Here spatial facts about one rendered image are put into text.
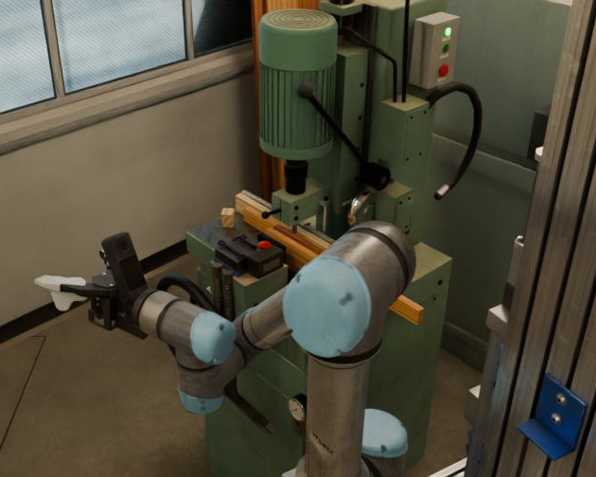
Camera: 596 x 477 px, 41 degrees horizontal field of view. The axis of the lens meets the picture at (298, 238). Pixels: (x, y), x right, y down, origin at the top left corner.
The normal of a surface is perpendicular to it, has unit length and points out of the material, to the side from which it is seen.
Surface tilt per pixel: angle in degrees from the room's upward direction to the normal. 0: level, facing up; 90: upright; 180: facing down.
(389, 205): 90
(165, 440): 1
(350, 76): 90
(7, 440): 1
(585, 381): 90
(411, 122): 90
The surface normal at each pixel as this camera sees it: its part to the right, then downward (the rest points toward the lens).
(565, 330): -0.86, 0.26
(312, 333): -0.54, 0.32
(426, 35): -0.73, 0.35
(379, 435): 0.09, -0.90
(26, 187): 0.72, 0.38
